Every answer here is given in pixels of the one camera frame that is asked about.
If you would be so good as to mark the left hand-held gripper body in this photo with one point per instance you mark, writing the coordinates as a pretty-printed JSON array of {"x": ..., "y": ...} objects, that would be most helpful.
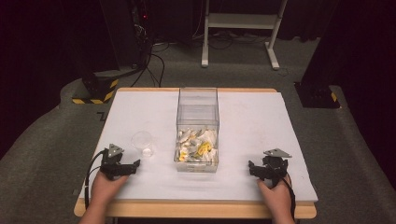
[{"x": 112, "y": 163}]

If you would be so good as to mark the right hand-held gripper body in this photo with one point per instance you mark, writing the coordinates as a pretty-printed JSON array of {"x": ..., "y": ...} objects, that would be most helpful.
[{"x": 274, "y": 166}]

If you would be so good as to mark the person's left hand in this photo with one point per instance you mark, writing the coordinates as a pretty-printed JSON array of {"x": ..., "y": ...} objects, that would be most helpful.
[{"x": 106, "y": 188}]

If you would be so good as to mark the person's right hand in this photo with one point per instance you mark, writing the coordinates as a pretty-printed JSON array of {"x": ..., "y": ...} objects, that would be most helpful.
[{"x": 275, "y": 196}]

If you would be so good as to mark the clear plastic cup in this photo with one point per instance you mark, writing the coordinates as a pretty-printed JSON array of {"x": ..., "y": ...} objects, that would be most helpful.
[{"x": 142, "y": 143}]

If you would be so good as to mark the white foam mat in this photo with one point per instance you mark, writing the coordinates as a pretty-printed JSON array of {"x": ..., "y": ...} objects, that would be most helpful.
[{"x": 249, "y": 124}]

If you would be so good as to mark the pile of white yellow wrappers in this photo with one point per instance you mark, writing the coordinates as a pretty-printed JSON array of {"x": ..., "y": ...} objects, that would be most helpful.
[{"x": 196, "y": 146}]

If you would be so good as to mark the wooden table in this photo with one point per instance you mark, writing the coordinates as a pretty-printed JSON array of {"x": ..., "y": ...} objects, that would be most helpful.
[{"x": 193, "y": 210}]

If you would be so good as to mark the black yellow striped stand base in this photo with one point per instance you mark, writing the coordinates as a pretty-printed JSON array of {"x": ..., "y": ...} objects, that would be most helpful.
[{"x": 99, "y": 90}]

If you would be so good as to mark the clear plastic box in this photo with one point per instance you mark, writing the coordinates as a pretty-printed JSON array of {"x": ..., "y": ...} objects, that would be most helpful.
[{"x": 197, "y": 112}]

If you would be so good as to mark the dark equipment cabinet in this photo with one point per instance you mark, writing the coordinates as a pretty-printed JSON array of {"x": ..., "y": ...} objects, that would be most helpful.
[{"x": 124, "y": 31}]

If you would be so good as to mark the white metal stand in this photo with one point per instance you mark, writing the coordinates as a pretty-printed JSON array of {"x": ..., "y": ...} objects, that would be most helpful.
[{"x": 243, "y": 21}]

